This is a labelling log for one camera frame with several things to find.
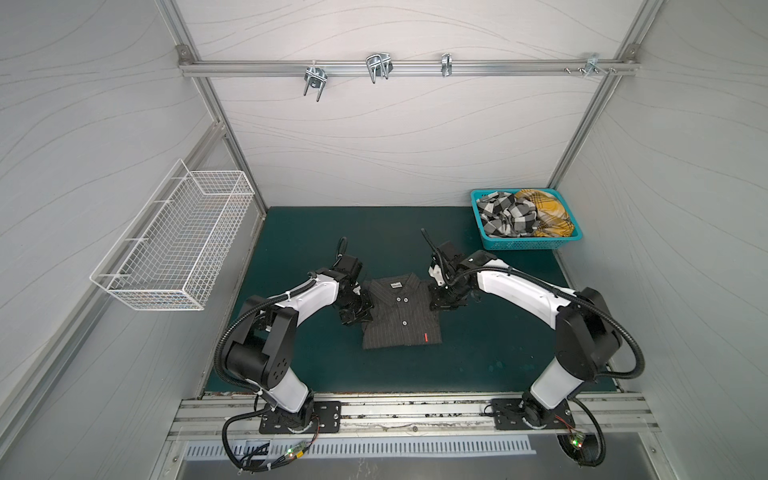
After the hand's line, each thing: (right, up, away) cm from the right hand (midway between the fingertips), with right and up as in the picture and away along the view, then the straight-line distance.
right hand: (436, 300), depth 86 cm
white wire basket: (-65, +14, -19) cm, 70 cm away
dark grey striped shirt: (-10, -4, +2) cm, 11 cm away
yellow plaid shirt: (+44, +25, +18) cm, 54 cm away
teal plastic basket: (+27, +16, +18) cm, 37 cm away
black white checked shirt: (+29, +26, +22) cm, 45 cm away
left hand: (-17, -4, +2) cm, 18 cm away
